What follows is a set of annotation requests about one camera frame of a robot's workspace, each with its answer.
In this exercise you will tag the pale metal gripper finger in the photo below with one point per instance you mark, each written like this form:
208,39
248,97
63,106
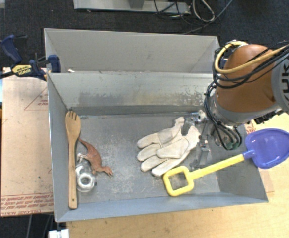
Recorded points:
206,156
199,157

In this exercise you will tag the white work glove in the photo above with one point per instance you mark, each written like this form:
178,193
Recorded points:
166,147

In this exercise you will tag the purple and yellow toy shovel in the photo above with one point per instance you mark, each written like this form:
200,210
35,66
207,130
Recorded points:
268,145

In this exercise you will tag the grey metal bin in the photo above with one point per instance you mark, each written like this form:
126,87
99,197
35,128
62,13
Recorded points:
134,137

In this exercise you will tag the brown toy dinosaur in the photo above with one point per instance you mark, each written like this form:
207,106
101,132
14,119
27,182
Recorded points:
94,157

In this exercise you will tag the clear glass jar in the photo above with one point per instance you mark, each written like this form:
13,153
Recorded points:
85,180

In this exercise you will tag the wooden fork spoon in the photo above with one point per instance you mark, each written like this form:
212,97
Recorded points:
72,147

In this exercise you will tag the brown cardboard board, red print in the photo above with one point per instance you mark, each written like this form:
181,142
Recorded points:
25,145

